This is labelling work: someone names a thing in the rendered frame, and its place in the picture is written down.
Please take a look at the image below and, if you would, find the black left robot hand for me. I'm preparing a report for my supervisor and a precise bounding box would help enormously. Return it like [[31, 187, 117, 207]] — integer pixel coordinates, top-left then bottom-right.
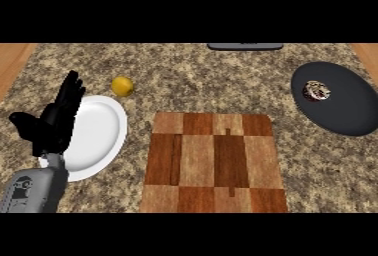
[[8, 69, 87, 158]]

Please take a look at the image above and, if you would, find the wooden checkered cutting board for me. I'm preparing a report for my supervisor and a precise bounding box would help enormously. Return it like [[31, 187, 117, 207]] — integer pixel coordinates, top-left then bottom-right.
[[138, 111, 291, 214]]

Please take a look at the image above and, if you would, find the dark grey pan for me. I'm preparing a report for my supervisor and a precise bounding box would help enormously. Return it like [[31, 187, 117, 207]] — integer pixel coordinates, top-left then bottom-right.
[[290, 61, 378, 137]]

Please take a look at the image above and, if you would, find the white oval plate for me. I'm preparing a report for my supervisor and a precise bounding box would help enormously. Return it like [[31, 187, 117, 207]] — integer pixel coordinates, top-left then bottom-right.
[[37, 94, 130, 183]]

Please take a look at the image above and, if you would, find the yellow lemon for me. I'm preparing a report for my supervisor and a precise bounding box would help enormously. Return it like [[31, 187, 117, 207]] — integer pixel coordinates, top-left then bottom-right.
[[110, 76, 136, 98]]

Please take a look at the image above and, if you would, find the dark grey flat appliance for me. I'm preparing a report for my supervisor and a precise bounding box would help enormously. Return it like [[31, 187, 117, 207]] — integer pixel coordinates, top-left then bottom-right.
[[207, 42, 285, 52]]

